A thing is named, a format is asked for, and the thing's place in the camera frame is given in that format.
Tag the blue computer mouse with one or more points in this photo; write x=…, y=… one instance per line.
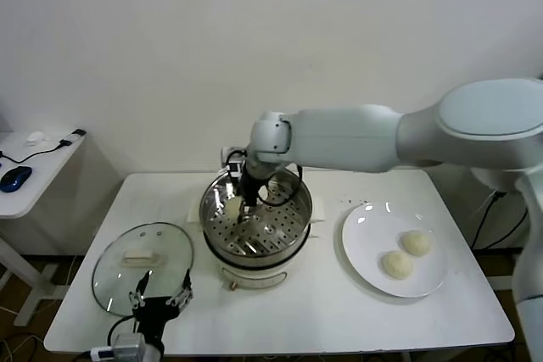
x=16, y=177

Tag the white crumpled object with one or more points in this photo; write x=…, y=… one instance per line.
x=37, y=138

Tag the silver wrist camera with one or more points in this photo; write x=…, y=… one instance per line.
x=232, y=158
x=127, y=344

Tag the black power adapter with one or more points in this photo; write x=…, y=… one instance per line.
x=498, y=194

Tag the white round plate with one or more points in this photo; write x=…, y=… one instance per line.
x=373, y=226

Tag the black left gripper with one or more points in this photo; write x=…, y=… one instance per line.
x=155, y=311

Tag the glass pot lid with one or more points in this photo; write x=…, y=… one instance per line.
x=140, y=258

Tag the stainless steel steamer basket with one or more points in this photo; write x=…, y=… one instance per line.
x=212, y=205

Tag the white electric cooker base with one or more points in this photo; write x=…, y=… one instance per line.
x=254, y=273

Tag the white side table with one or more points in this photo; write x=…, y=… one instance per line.
x=42, y=175

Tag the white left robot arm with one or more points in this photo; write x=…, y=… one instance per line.
x=152, y=351

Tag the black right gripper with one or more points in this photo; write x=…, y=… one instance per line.
x=251, y=188

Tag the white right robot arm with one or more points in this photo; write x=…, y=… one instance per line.
x=348, y=141

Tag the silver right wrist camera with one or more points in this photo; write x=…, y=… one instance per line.
x=232, y=158

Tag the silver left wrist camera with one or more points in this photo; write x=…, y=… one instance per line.
x=127, y=344

